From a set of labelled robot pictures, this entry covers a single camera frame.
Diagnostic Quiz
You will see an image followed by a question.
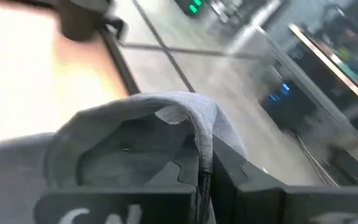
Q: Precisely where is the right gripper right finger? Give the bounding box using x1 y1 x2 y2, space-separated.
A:
211 136 358 224

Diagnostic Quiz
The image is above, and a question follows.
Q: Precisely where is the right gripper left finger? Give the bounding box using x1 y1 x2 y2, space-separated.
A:
34 161 198 224

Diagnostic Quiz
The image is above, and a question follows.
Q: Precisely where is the grey cap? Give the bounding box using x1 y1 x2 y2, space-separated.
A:
0 91 249 224

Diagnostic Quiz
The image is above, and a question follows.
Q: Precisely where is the black computer with blue light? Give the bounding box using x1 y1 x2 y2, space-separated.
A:
259 79 318 128

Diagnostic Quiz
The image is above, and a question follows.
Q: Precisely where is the wooden table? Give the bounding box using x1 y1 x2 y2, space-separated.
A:
289 12 358 110

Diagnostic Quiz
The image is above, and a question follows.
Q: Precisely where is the black device with green lights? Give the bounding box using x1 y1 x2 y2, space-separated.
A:
175 0 217 16

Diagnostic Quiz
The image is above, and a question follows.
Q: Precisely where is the black table frame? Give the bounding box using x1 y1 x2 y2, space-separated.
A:
99 18 141 96

